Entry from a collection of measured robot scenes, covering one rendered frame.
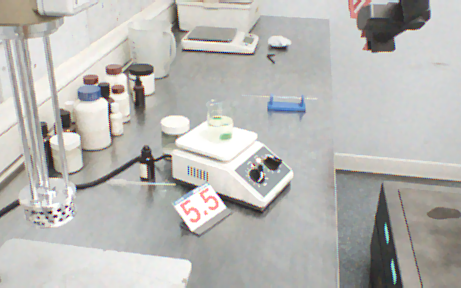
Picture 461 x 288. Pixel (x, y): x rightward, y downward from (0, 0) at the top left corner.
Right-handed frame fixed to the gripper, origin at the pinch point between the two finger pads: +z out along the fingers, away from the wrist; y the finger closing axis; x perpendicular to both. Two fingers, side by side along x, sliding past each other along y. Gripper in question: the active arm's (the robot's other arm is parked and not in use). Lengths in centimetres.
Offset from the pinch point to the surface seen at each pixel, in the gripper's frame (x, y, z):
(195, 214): -58, 38, -39
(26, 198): -82, 33, -60
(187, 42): -42, -16, 46
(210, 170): -54, 31, -35
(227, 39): -28, -15, 42
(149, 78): -59, 3, 11
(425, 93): 72, 4, 81
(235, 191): -50, 36, -37
